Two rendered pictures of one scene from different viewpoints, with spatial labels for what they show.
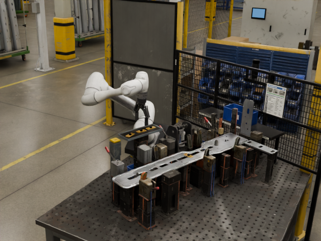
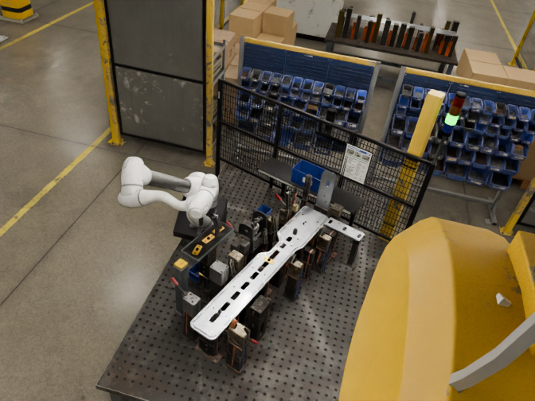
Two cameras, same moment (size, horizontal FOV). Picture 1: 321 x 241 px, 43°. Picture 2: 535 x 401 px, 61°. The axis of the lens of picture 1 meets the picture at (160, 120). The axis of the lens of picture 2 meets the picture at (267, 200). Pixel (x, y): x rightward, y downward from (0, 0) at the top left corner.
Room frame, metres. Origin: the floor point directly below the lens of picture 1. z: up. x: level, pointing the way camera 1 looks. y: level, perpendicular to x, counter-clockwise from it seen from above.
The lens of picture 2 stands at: (0.99, 0.50, 3.24)
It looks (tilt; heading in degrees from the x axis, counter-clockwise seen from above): 39 degrees down; 341
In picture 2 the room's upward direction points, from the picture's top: 7 degrees clockwise
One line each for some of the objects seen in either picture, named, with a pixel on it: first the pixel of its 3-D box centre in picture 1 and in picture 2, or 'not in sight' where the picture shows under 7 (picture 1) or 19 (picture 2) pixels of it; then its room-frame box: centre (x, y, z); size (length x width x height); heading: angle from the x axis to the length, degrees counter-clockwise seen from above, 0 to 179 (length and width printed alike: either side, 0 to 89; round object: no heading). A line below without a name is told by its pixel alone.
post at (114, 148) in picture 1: (115, 166); (181, 289); (2.90, 0.35, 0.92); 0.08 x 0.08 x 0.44; 42
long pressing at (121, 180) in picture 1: (187, 157); (267, 262); (2.96, -0.23, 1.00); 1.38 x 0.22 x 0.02; 132
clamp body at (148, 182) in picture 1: (147, 203); (238, 347); (2.45, 0.07, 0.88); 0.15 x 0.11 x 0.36; 42
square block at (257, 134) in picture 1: (254, 150); (333, 223); (3.38, -0.87, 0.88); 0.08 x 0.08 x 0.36; 42
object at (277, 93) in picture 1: (274, 100); (356, 163); (3.59, -1.06, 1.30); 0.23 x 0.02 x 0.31; 42
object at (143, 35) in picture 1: (142, 69); (158, 77); (5.81, 0.29, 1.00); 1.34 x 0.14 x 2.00; 62
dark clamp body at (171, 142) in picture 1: (168, 160); (241, 260); (3.10, -0.08, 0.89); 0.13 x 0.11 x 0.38; 42
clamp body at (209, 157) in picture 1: (208, 175); (293, 280); (2.89, -0.40, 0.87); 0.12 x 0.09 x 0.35; 42
